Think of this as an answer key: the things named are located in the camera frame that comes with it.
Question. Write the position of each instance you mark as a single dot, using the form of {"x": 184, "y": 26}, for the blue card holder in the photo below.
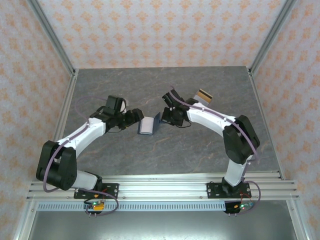
{"x": 158, "y": 123}

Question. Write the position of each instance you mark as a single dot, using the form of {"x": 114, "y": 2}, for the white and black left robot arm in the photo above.
{"x": 87, "y": 130}

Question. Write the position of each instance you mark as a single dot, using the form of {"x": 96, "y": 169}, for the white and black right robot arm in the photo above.
{"x": 212, "y": 117}

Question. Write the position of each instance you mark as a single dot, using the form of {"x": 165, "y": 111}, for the gold card with brown stripe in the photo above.
{"x": 205, "y": 98}

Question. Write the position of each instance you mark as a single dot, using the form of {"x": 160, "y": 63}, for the circuit board with yellow connector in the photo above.
{"x": 98, "y": 206}

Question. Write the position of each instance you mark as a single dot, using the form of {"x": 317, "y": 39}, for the grey metal panel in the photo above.
{"x": 162, "y": 227}

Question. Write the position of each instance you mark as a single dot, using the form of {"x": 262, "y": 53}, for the aluminium side rail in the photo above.
{"x": 67, "y": 105}
{"x": 257, "y": 92}

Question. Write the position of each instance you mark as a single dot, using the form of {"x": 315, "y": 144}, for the aluminium table edge rail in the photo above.
{"x": 162, "y": 176}

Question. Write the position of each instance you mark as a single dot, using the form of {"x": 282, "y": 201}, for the wide aluminium mounting rail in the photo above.
{"x": 162, "y": 191}

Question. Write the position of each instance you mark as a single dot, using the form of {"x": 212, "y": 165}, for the aluminium frame post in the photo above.
{"x": 51, "y": 35}
{"x": 272, "y": 35}

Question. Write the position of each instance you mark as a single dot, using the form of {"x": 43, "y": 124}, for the circuit board on black bracket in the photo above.
{"x": 243, "y": 206}

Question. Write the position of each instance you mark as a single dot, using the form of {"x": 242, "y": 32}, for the short aluminium frame bar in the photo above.
{"x": 298, "y": 222}
{"x": 25, "y": 222}

